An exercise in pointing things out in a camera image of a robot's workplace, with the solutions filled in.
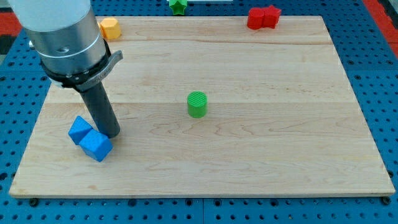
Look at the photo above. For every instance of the black clamp ring with lever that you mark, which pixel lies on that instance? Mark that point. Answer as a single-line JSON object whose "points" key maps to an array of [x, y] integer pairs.
{"points": [[85, 78]]}

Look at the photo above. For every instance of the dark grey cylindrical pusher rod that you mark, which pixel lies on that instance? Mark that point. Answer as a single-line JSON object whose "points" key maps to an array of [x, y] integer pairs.
{"points": [[101, 110]]}

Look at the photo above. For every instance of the green cylinder block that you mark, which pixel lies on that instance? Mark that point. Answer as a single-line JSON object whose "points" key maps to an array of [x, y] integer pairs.
{"points": [[197, 104]]}

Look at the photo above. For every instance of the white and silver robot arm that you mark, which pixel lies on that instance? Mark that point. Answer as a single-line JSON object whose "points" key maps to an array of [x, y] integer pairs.
{"points": [[72, 51]]}

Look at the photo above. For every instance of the blue triangle block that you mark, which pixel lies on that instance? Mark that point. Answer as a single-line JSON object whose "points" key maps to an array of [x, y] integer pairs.
{"points": [[79, 129]]}

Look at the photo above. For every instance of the blue cube block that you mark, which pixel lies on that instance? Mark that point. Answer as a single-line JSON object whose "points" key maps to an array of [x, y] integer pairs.
{"points": [[96, 145]]}

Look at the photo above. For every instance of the yellow hexagon block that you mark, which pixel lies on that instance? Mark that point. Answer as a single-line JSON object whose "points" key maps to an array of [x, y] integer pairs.
{"points": [[110, 28]]}

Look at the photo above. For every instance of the green star block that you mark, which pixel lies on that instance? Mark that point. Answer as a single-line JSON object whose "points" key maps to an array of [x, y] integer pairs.
{"points": [[178, 7]]}

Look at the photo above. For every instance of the red cylinder block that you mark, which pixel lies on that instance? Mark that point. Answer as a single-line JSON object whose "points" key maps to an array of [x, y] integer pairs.
{"points": [[255, 18]]}

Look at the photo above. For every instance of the light wooden board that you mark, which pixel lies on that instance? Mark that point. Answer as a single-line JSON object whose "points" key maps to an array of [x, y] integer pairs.
{"points": [[282, 118]]}

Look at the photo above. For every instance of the red star block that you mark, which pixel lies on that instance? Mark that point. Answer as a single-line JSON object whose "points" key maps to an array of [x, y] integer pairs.
{"points": [[271, 16]]}

